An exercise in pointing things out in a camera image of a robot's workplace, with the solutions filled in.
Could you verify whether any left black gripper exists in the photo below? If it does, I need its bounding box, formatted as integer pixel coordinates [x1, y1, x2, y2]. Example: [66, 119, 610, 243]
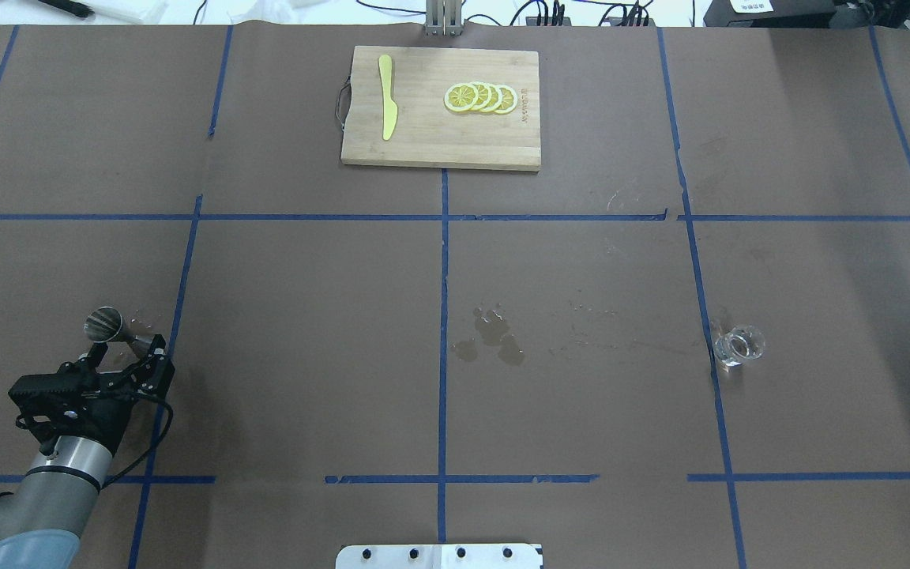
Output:
[25, 333, 175, 457]

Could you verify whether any steel double jigger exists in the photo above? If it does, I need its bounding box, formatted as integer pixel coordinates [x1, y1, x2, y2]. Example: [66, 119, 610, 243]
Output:
[83, 306, 152, 357]

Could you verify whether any small glass beaker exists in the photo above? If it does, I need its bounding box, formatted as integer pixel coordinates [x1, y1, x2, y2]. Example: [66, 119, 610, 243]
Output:
[713, 325, 767, 367]

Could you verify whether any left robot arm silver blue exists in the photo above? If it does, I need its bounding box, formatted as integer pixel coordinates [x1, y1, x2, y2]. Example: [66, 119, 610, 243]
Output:
[0, 334, 175, 568]

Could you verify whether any black handheld tool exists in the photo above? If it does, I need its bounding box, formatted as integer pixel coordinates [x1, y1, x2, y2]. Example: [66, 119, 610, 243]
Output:
[37, 0, 96, 20]

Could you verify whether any yellow plastic knife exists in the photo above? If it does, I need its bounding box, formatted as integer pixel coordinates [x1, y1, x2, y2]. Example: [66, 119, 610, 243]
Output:
[377, 54, 398, 141]

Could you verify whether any bamboo cutting board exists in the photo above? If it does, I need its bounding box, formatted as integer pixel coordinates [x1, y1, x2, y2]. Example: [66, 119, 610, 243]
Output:
[340, 46, 542, 172]

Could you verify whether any black box device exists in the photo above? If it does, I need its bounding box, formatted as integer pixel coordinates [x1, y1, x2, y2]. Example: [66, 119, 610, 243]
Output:
[703, 1, 837, 28]

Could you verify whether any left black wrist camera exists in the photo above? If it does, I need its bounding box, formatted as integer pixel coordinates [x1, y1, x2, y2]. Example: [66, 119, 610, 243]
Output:
[8, 371, 99, 422]

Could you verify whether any left black camera cable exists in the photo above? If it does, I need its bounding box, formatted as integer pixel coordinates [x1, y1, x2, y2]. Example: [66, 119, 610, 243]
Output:
[101, 394, 175, 488]

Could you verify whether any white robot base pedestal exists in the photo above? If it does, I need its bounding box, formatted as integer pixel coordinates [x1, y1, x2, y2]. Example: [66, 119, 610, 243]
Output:
[335, 543, 544, 568]

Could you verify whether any aluminium frame post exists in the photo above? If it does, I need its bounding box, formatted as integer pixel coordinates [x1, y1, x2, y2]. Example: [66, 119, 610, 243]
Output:
[425, 0, 464, 36]

